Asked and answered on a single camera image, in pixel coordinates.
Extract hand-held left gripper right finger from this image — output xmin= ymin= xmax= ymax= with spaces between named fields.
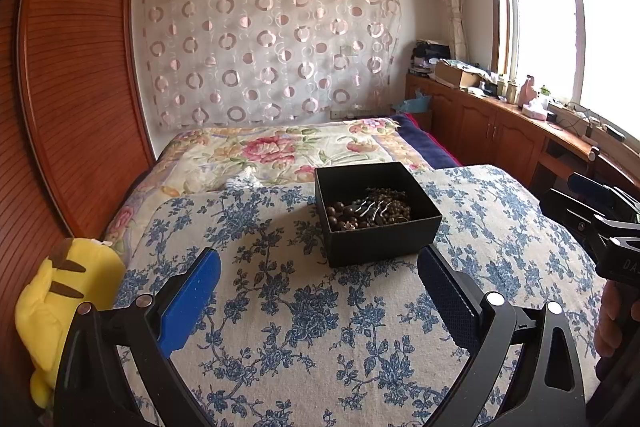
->
xmin=416 ymin=244 xmax=587 ymax=427

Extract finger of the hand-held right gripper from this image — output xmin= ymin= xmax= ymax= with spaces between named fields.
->
xmin=539 ymin=188 xmax=610 ymax=259
xmin=569 ymin=172 xmax=640 ymax=214

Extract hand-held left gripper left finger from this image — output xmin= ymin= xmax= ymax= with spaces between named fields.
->
xmin=52 ymin=248 xmax=223 ymax=427

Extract black jewelry box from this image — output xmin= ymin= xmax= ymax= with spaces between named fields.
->
xmin=314 ymin=161 xmax=444 ymax=269

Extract small brown bead necklace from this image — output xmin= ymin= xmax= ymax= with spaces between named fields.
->
xmin=356 ymin=187 xmax=414 ymax=227

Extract person's right hand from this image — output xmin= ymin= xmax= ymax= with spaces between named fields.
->
xmin=594 ymin=281 xmax=624 ymax=359

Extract blue floral blanket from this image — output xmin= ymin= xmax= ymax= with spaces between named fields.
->
xmin=112 ymin=164 xmax=610 ymax=427

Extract pink figurine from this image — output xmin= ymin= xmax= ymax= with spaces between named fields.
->
xmin=516 ymin=74 xmax=541 ymax=106

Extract wooden cabinet counter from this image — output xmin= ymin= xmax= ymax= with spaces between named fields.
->
xmin=404 ymin=73 xmax=640 ymax=200

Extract small bottles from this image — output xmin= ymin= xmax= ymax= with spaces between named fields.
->
xmin=496 ymin=76 xmax=519 ymax=101

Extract yellow plush toy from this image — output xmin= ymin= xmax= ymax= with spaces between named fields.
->
xmin=14 ymin=236 xmax=127 ymax=409

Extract navy blanket with red edge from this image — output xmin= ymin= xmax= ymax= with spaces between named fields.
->
xmin=394 ymin=112 xmax=464 ymax=170

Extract pink floral quilt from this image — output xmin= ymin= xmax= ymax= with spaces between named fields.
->
xmin=102 ymin=117 xmax=437 ymax=253

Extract cardboard box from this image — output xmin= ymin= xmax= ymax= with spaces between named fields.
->
xmin=433 ymin=58 xmax=484 ymax=89

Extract window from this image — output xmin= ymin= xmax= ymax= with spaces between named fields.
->
xmin=481 ymin=0 xmax=640 ymax=108

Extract blue plastic bag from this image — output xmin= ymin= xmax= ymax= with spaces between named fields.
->
xmin=394 ymin=88 xmax=432 ymax=114

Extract pile of dark clothes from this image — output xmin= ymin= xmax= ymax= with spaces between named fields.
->
xmin=409 ymin=38 xmax=454 ymax=76

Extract circle patterned sheer curtain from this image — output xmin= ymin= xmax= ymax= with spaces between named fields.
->
xmin=131 ymin=0 xmax=404 ymax=131

